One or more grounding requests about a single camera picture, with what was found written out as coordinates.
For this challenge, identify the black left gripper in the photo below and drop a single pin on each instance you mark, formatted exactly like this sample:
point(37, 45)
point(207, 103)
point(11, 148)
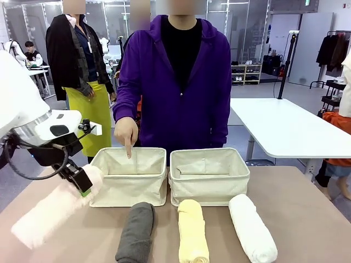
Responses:
point(46, 153)

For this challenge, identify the pink towel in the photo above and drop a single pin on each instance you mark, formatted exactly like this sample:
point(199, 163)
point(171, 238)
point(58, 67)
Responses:
point(49, 208)

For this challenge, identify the white towel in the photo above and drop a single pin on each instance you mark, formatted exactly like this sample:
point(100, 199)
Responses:
point(252, 233)

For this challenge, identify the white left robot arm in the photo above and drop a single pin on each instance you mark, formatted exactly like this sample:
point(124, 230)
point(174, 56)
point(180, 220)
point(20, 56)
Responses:
point(16, 96)

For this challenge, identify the person's right forearm purple sleeve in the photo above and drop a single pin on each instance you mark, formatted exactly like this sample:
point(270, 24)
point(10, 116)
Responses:
point(126, 104)

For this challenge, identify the person's left forearm purple sleeve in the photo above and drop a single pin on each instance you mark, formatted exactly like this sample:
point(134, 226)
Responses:
point(220, 117)

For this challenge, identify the person's right hand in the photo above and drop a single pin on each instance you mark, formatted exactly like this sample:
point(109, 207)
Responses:
point(124, 131)

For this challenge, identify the cream fabric basket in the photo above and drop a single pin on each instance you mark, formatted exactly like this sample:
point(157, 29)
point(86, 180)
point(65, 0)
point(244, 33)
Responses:
point(208, 189)
point(129, 189)

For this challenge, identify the grey rolled towel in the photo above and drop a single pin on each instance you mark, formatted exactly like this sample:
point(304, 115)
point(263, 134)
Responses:
point(135, 233)

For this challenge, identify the person with yellow apron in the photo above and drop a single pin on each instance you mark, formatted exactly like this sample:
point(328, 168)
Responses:
point(82, 68)

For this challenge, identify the white background desk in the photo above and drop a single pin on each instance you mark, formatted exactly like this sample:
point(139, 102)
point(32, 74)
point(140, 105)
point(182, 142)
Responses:
point(38, 72)

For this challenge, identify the person in purple hoodie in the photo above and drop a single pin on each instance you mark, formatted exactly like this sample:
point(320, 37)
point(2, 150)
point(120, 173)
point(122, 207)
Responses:
point(178, 109)

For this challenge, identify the yellow rolled towel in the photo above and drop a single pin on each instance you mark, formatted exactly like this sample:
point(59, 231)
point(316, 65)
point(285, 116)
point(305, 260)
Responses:
point(192, 233)

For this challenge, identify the seated person in background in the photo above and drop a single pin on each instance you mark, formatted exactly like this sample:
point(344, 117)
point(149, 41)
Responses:
point(33, 54)

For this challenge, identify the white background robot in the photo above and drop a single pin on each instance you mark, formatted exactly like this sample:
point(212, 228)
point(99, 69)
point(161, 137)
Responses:
point(104, 48)

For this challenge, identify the wooden shoe rack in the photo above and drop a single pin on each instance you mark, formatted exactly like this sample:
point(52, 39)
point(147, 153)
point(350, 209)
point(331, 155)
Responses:
point(246, 72)

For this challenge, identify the white side table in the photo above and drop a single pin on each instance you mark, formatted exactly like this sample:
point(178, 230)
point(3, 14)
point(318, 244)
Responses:
point(288, 128)

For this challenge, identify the black bags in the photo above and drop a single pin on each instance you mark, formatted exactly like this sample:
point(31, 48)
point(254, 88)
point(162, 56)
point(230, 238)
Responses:
point(271, 64)

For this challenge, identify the orange cloth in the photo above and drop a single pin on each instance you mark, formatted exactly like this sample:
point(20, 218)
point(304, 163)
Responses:
point(337, 120)

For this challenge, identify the black utility cart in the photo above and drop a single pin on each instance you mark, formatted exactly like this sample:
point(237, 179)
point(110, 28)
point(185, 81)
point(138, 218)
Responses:
point(333, 96)

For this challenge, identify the person in white garment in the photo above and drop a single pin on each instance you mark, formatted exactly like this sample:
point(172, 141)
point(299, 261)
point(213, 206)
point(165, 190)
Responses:
point(346, 90)

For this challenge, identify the clothes rack with coats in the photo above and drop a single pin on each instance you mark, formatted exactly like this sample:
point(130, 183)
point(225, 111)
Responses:
point(331, 52)

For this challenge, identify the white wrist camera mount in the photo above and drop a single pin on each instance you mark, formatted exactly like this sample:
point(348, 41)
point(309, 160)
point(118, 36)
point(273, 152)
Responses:
point(94, 130)

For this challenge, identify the black camera stand pole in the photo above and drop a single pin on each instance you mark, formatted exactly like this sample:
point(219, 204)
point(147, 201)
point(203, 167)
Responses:
point(285, 76)

